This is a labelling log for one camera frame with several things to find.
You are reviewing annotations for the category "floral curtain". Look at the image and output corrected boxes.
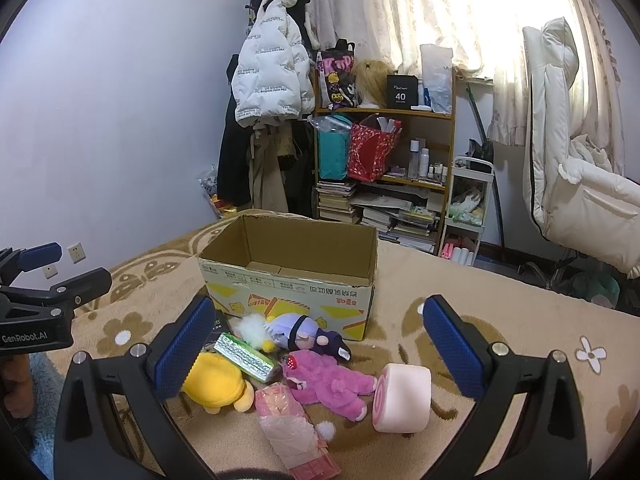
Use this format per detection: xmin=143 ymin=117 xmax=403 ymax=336
xmin=310 ymin=0 xmax=625 ymax=174

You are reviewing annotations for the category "teal gift bag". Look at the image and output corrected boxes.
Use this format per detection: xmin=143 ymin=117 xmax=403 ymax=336
xmin=318 ymin=115 xmax=352 ymax=181

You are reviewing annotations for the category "purple hooded plush doll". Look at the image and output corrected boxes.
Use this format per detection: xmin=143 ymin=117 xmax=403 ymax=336
xmin=266 ymin=313 xmax=352 ymax=362

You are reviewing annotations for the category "wooden bookshelf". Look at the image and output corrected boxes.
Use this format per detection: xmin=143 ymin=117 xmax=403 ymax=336
xmin=310 ymin=66 xmax=458 ymax=257

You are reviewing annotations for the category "red gift bag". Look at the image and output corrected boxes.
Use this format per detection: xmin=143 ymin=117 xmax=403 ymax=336
xmin=347 ymin=114 xmax=402 ymax=182

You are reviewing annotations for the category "small black Face packet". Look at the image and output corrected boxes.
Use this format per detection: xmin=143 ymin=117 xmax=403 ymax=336
xmin=212 ymin=309 xmax=230 ymax=335

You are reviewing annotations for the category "white fluffy chick plush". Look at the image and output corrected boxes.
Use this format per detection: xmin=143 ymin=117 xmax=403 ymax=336
xmin=234 ymin=313 xmax=277 ymax=353

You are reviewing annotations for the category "pink plastic bundle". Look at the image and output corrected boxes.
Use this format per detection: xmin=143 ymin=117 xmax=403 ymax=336
xmin=254 ymin=382 xmax=341 ymax=480

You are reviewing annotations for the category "black box labelled 40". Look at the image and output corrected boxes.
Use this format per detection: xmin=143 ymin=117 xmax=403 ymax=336
xmin=386 ymin=74 xmax=419 ymax=110

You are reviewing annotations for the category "blonde wig head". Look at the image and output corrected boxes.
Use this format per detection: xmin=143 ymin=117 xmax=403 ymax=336
xmin=354 ymin=58 xmax=395 ymax=108

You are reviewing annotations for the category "white small trolley shelf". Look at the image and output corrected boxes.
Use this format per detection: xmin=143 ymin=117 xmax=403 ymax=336
xmin=438 ymin=156 xmax=495 ymax=266

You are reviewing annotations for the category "pink swirl roll cushion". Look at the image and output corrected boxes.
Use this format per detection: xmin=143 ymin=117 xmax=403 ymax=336
xmin=372 ymin=363 xmax=432 ymax=434

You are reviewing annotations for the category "yellow plush toy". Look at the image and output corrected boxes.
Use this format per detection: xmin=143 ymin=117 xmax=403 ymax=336
xmin=181 ymin=352 xmax=255 ymax=415

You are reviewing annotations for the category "beige trench coat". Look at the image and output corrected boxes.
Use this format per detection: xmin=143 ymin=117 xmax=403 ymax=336
xmin=250 ymin=122 xmax=295 ymax=212

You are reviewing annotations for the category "pink bear plush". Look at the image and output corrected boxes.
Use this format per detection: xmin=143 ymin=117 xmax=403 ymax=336
xmin=282 ymin=350 xmax=378 ymax=422

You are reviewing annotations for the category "stack of books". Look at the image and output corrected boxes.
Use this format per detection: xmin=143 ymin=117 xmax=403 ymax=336
xmin=316 ymin=181 xmax=361 ymax=224

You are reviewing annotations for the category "pink black patterned bag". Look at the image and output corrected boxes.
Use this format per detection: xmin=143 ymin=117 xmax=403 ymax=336
xmin=316 ymin=38 xmax=358 ymax=110

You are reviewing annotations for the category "wall power socket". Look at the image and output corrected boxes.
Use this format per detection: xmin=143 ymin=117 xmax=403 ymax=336
xmin=67 ymin=243 xmax=86 ymax=264

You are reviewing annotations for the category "person's left hand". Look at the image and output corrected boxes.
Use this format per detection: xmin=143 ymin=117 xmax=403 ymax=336
xmin=2 ymin=354 xmax=35 ymax=419

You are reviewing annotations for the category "white puffer jacket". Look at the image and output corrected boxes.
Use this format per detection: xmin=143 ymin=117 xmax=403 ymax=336
xmin=231 ymin=0 xmax=318 ymax=129

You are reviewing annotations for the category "cardboard box with yellow print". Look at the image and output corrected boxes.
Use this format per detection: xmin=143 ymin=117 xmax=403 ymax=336
xmin=198 ymin=212 xmax=378 ymax=341

